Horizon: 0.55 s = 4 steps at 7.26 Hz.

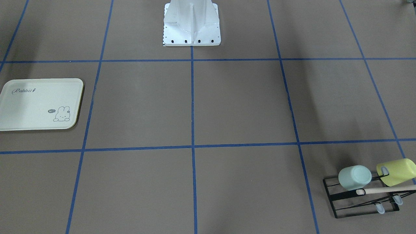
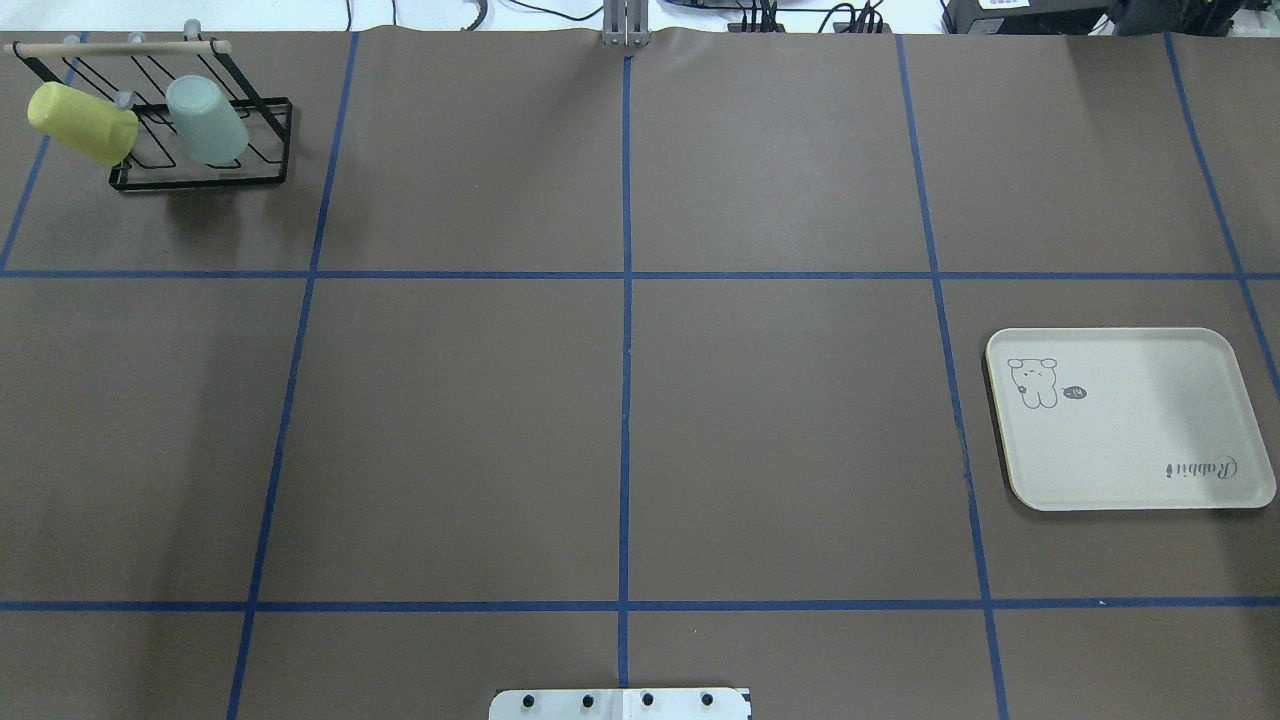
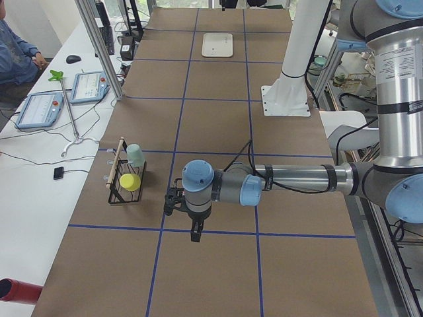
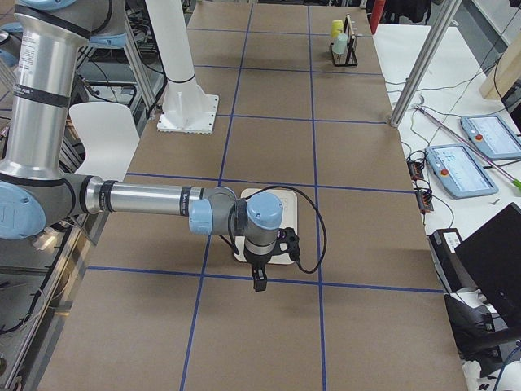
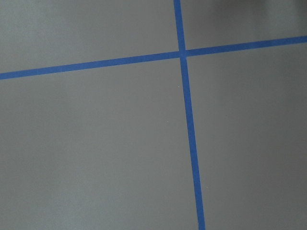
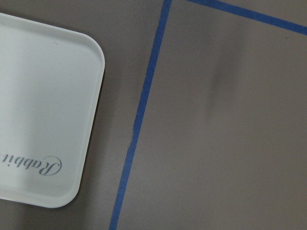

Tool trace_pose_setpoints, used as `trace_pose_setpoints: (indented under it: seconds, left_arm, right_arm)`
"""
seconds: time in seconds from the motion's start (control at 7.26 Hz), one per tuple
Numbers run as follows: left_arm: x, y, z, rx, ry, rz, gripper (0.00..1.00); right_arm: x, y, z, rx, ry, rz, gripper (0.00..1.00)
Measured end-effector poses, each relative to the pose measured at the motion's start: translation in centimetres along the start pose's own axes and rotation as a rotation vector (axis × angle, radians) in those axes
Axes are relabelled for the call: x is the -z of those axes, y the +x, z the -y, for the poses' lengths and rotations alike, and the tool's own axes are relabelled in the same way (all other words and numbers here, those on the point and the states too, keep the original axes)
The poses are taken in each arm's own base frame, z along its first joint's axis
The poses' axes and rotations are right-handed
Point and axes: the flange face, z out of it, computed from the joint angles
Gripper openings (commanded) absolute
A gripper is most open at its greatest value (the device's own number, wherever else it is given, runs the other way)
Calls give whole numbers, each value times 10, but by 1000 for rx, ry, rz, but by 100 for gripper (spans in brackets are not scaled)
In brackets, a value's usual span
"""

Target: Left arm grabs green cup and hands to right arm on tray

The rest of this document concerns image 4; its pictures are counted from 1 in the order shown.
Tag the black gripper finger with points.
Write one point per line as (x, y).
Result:
(259, 285)

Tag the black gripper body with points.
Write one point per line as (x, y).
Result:
(257, 263)

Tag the green cup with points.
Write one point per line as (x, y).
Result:
(340, 44)

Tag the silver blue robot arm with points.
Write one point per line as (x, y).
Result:
(36, 193)

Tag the white plastic tray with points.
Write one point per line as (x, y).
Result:
(289, 219)

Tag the yellow cup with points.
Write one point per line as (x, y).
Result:
(337, 27)

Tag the small electronics board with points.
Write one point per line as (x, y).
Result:
(415, 168)

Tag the black power box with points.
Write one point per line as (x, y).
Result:
(449, 268)

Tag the white chair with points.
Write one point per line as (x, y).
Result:
(109, 136)

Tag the near teach pendant tablet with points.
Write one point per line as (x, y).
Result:
(460, 174)

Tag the teach pendant tablet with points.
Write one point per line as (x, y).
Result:
(492, 136)
(460, 174)

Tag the black laptop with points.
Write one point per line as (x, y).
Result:
(491, 256)

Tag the grabber stick with green tip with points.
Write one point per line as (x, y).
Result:
(514, 181)

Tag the far teach pendant tablet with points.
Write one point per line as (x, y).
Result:
(492, 136)

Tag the red cylinder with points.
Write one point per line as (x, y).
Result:
(376, 15)

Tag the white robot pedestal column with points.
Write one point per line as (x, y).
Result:
(185, 108)

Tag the black wire cup rack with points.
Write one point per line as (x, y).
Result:
(349, 59)

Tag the aluminium frame post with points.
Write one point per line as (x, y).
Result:
(427, 52)

